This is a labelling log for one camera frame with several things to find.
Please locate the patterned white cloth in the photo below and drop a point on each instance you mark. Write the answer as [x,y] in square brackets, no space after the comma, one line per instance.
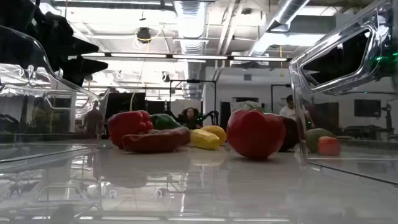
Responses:
[245,105]

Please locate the long red chili pepper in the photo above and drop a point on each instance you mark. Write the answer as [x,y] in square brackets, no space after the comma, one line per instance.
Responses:
[152,141]

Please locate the green bell pepper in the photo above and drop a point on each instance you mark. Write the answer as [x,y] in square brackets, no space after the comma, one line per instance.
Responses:
[163,122]

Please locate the black wall screen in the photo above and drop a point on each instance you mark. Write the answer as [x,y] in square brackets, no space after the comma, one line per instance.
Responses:
[367,108]

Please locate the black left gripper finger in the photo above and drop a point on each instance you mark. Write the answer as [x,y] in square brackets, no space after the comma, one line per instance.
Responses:
[82,47]
[84,68]

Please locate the background black robot arm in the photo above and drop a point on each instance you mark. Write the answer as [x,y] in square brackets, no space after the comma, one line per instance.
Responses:
[174,116]
[213,115]

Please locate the red bell pepper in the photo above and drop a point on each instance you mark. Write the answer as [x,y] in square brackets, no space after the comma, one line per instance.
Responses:
[127,124]

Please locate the yellow lemon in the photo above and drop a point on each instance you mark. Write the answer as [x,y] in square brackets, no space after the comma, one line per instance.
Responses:
[217,131]

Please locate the ribbed silver air duct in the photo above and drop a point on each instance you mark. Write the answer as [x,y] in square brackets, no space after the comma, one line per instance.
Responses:
[190,25]

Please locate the smooth silver air duct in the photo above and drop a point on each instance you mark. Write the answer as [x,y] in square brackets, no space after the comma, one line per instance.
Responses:
[280,21]

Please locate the black overhead camera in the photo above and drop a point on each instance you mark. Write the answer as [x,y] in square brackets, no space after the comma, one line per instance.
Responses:
[144,35]

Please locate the pale green fruit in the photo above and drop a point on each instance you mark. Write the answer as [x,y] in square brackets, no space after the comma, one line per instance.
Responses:
[314,138]

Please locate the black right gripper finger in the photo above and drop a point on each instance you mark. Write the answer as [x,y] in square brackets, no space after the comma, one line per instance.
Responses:
[325,67]

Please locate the large red round fruit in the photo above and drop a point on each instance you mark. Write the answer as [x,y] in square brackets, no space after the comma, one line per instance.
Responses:
[255,133]

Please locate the black monitor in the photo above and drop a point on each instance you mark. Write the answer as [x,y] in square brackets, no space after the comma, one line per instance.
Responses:
[124,102]

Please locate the dark purple round vegetable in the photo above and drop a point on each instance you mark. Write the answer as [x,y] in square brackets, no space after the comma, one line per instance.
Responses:
[291,133]

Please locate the person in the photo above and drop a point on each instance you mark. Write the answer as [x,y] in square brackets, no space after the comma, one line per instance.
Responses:
[287,109]
[190,116]
[93,119]

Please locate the orange citrus fruit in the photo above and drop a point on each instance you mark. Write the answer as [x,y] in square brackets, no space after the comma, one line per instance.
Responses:
[329,146]

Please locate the clear plastic bin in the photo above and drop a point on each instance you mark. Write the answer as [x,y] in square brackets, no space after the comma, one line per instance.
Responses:
[382,31]
[18,77]

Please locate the long hanging light bar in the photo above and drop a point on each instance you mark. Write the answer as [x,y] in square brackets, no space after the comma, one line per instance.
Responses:
[199,57]

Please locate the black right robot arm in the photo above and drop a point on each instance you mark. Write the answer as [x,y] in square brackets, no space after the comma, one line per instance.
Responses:
[388,67]

